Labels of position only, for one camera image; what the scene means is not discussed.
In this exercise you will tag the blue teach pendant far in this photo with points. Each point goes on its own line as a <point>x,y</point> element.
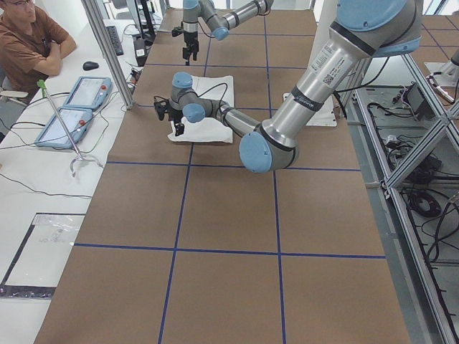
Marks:
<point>89,92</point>

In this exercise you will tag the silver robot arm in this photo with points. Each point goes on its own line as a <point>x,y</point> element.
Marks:
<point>360,30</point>
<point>219,26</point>

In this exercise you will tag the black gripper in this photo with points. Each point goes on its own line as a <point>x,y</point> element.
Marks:
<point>188,39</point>
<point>175,115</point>

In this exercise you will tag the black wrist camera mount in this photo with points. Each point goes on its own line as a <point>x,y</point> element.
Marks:
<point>161,106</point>
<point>176,31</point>

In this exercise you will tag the black box under frame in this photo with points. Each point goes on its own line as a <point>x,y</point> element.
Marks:
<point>417,102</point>

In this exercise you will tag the white camera stand column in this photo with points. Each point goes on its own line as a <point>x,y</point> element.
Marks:
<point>327,66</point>

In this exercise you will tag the white long-sleeve printed shirt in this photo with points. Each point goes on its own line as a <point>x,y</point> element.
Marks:
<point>208,130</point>

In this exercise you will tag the black bordered white sheet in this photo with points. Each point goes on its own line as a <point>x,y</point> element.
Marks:
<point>38,263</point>

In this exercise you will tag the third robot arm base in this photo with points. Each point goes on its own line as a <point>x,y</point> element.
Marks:
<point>444,75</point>

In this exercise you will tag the black power adapter box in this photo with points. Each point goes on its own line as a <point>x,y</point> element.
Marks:
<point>140,51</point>

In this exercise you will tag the person in brown shirt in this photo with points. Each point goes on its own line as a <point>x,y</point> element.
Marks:
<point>33,45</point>

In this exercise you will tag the aluminium frame post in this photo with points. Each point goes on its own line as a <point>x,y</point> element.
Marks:
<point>97,24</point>

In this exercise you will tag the black keyboard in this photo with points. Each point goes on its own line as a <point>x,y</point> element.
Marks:
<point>115,40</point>

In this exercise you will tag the metal rod stand green tip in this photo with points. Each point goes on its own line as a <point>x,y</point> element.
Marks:
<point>79,156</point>

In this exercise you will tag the black computer mouse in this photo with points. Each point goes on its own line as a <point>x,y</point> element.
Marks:
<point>89,65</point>

